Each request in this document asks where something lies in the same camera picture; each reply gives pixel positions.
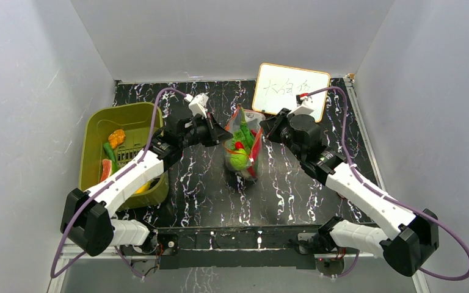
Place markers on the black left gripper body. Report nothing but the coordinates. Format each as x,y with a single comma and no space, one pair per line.
204,132

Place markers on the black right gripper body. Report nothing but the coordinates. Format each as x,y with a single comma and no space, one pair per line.
274,129

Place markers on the green lettuce head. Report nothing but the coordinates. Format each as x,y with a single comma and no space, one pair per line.
245,135

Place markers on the clear zip top bag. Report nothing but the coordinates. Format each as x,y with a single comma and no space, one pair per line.
253,120

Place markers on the light green round fruit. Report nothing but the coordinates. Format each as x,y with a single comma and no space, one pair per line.
239,160

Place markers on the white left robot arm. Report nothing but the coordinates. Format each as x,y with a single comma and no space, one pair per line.
87,217

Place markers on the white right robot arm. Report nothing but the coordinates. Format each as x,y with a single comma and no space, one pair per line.
403,239

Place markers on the olive green plastic basket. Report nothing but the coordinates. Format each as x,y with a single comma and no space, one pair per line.
135,120

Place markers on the yellow banana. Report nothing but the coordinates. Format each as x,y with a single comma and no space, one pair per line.
143,188

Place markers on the orange bumpy fruit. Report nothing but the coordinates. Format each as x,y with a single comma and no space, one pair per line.
116,138

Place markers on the dark green cucumber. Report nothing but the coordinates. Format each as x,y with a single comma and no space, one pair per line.
111,156

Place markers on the watermelon slice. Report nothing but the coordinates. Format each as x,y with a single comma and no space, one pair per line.
108,169

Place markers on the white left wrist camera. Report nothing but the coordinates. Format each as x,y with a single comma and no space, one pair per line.
197,104

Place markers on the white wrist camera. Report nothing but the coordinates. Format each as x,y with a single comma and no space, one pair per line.
305,104
197,104

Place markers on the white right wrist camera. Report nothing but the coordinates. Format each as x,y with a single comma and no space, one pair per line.
305,104

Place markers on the white board orange frame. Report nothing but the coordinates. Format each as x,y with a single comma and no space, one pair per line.
277,86

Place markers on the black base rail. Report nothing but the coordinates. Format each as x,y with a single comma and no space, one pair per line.
237,246

